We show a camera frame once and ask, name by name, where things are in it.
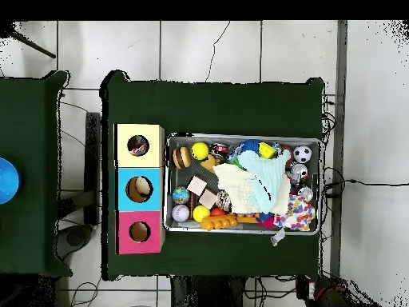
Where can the yellow ball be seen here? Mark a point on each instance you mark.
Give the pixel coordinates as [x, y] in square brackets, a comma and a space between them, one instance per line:
[200, 151]
[201, 214]

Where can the orange toy block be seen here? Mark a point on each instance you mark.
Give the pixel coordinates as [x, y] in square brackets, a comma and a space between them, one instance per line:
[219, 222]

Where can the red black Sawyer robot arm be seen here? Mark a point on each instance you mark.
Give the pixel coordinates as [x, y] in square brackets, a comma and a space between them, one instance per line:
[329, 297]

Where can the blue round bowl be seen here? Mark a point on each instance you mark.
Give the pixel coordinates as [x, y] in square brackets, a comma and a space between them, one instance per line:
[8, 180]

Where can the wooden box with three holes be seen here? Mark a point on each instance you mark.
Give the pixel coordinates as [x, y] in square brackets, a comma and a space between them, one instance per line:
[140, 243]

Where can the white baseball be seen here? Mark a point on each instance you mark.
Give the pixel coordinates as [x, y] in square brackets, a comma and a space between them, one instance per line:
[180, 213]

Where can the cream waffle cloth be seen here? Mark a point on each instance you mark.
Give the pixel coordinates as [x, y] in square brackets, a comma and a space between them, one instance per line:
[233, 188]

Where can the colourful ruffled fabric toy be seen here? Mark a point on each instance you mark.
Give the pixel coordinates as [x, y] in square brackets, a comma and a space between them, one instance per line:
[138, 147]

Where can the globe print ball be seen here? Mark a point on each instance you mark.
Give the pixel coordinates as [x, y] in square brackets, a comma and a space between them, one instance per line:
[181, 195]

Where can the wooden cube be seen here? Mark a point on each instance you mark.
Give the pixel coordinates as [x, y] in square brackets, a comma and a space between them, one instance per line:
[196, 186]
[207, 199]

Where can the mint green waffle cloth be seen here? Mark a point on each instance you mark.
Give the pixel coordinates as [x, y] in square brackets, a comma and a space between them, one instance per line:
[265, 166]

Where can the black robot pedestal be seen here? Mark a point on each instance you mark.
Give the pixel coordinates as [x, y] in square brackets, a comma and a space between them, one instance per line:
[204, 294]

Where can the black tripod leg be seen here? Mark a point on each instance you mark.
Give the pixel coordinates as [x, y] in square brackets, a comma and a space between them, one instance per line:
[35, 48]

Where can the dark green tablecloth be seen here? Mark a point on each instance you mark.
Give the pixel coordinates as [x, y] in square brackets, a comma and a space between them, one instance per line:
[207, 108]
[32, 224]

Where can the brown cream ball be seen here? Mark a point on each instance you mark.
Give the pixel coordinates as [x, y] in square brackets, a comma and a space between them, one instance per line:
[134, 192]

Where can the wooden toy burger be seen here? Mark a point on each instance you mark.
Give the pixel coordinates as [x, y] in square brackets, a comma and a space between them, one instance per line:
[181, 157]

